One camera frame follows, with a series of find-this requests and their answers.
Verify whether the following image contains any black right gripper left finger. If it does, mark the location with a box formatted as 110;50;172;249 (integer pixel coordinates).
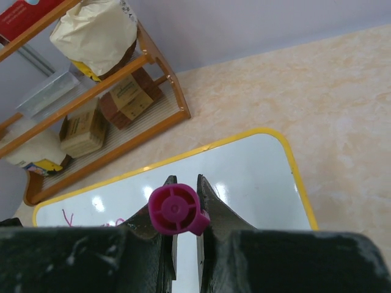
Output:
117;174;178;293

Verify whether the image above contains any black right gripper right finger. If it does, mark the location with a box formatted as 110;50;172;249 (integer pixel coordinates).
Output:
197;174;256;292

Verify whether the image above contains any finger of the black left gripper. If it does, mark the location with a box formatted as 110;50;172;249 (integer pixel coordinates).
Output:
0;218;22;227

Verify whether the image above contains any white marker pen magenta cap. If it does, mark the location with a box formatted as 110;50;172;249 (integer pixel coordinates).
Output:
148;184;210;236

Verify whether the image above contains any yellow framed whiteboard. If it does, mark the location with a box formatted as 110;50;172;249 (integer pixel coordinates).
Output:
32;127;319;293

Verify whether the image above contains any lower white paper-lid jar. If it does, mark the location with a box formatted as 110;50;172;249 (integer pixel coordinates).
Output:
3;129;71;177

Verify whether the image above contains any white paper-lid jar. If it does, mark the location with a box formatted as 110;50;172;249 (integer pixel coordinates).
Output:
49;1;137;82
3;129;71;177

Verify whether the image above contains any tan sponge stack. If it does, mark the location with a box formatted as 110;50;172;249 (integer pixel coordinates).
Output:
59;104;108;159

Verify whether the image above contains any reddish brown sponge stack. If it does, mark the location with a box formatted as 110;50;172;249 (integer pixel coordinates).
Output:
99;68;163;130

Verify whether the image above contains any orange wooden shelf rack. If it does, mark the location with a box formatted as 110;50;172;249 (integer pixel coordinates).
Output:
0;0;192;206

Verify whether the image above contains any clear plastic box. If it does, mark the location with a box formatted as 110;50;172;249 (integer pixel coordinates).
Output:
16;69;82;118

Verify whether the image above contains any upper white paper-lid jar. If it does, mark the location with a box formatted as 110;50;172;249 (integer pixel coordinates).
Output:
49;1;137;82

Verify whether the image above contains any red white wrap box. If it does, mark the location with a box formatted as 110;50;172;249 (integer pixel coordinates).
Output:
1;0;63;42

